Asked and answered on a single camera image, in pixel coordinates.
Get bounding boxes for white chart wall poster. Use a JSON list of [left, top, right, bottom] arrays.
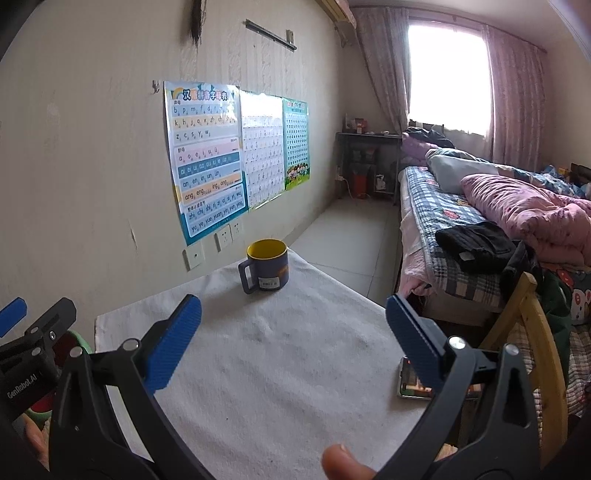
[[239, 90, 286, 212]]

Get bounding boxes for bright window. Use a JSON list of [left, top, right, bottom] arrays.
[[407, 21, 491, 137]]

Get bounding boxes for dark shelf table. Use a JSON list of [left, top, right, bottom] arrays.
[[335, 131, 403, 206]]

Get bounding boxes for purple clothes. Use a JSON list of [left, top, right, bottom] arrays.
[[402, 127, 455, 162]]

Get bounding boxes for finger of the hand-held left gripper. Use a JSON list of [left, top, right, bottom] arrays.
[[0, 298, 27, 337], [0, 298, 77, 365]]

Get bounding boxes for pink patterned curtain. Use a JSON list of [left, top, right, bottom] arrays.
[[351, 7, 411, 134], [482, 25, 548, 171]]

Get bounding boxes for metal wall rail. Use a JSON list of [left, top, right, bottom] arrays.
[[245, 18, 297, 51]]

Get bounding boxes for black clothes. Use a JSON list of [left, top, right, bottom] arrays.
[[435, 222, 518, 274]]

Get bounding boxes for white table cloth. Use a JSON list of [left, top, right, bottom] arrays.
[[95, 247, 444, 480]]

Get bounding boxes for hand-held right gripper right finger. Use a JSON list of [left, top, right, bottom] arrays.
[[379, 294, 541, 480]]

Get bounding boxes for white grey blanket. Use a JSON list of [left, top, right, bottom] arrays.
[[425, 148, 504, 192]]

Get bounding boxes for blue mug with yellow inside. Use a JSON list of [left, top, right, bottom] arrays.
[[238, 239, 290, 295]]

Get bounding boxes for blue alphabet wall poster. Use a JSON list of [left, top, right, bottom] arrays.
[[164, 80, 250, 247]]

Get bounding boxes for wooden chair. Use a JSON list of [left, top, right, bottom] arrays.
[[443, 272, 571, 467]]

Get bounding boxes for green bin with red inside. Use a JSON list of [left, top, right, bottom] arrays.
[[28, 329, 95, 423]]

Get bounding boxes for person's right hand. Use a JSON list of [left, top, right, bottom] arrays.
[[322, 444, 379, 480]]

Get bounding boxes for bed with plaid sheet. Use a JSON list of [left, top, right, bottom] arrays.
[[397, 164, 591, 416]]

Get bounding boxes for pink quilt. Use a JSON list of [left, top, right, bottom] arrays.
[[460, 173, 591, 266]]

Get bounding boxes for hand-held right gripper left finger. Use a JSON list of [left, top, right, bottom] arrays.
[[48, 294, 215, 480]]

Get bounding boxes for cartoon printed blanket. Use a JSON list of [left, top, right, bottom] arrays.
[[545, 263, 591, 326]]

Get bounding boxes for dark hanging brush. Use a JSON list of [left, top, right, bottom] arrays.
[[190, 0, 206, 49]]

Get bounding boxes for dark green clothes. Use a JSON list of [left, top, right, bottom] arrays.
[[501, 240, 573, 370]]

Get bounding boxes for smartphone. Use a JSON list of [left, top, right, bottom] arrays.
[[397, 355, 485, 401]]

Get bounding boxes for blue patterned quilt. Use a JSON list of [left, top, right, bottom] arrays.
[[499, 164, 591, 199]]

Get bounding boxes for person's left hand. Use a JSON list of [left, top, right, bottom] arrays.
[[23, 418, 54, 472]]

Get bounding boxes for red container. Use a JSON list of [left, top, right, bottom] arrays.
[[352, 168, 372, 198]]

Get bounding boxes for green chart wall poster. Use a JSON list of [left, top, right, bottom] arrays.
[[281, 97, 311, 191]]

